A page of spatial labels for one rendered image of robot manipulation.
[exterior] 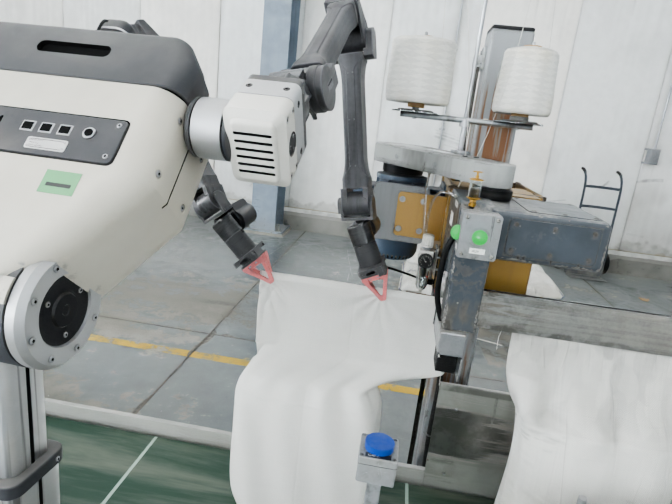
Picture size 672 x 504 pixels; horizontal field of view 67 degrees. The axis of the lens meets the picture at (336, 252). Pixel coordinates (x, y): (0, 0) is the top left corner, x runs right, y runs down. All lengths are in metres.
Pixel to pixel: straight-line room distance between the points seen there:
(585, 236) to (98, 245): 0.87
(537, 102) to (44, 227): 1.07
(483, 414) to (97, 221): 1.27
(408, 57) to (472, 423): 1.07
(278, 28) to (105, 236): 5.36
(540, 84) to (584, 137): 5.18
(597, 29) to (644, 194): 1.91
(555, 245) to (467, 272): 0.18
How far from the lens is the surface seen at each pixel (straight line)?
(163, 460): 1.80
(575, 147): 6.48
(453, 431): 1.69
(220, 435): 1.84
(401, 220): 1.43
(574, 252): 1.11
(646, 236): 6.92
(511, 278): 1.41
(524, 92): 1.33
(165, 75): 0.79
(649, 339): 1.41
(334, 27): 1.09
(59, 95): 0.84
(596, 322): 1.35
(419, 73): 1.29
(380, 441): 1.10
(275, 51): 5.97
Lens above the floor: 1.49
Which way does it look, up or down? 15 degrees down
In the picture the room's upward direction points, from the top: 6 degrees clockwise
